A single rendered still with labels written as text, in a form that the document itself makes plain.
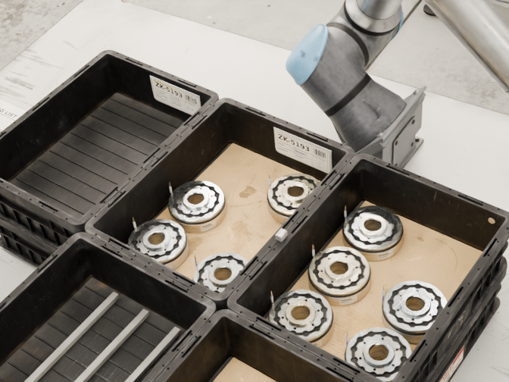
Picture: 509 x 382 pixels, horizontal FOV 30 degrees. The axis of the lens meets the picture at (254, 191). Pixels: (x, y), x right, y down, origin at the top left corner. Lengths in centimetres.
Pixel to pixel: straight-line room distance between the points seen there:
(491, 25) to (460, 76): 176
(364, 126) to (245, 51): 53
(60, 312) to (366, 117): 69
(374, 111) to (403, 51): 157
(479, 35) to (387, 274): 42
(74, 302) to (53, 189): 29
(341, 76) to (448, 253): 43
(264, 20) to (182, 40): 127
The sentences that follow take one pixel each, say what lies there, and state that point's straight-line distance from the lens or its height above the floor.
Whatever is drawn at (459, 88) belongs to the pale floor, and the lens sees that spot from 327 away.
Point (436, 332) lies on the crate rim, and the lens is 142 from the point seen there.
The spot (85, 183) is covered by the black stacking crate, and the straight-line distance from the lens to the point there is 184.
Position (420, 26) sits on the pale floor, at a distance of 354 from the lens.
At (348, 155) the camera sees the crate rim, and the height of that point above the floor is 93.
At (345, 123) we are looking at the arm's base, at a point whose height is 84.
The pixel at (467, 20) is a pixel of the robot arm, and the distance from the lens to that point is 155.
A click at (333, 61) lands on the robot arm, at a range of 186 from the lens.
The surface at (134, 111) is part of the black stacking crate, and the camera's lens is 197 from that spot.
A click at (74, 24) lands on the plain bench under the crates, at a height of 70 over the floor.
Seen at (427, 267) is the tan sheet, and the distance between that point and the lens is 163.
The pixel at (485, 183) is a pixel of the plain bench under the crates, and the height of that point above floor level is 70.
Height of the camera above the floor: 208
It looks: 45 degrees down
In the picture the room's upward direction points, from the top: 7 degrees counter-clockwise
